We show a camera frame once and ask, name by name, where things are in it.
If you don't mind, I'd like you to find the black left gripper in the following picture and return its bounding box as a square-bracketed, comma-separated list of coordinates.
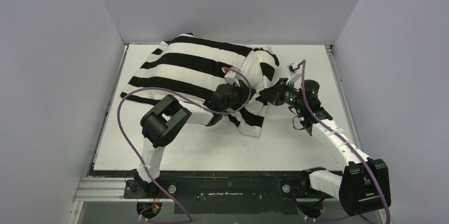
[220, 80, 255, 113]

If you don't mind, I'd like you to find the black white striped pillowcase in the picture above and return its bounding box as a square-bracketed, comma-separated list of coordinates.
[120, 33, 280, 138]

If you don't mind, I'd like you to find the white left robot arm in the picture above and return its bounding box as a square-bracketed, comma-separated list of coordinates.
[137, 81, 255, 198]

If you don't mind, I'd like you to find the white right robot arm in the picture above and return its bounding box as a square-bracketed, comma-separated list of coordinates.
[260, 78, 391, 216]

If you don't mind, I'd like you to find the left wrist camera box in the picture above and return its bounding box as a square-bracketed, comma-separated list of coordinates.
[222, 66, 241, 80]

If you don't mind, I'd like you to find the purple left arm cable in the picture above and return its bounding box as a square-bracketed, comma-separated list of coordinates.
[115, 67, 254, 224]

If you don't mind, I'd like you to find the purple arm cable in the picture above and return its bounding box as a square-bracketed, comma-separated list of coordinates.
[288, 58, 391, 224]
[115, 67, 254, 224]

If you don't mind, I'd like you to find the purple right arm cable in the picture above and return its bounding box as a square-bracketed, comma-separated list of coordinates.
[288, 58, 391, 224]

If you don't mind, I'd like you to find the black metal base rail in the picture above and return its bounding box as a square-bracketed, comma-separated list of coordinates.
[76, 169, 388, 224]

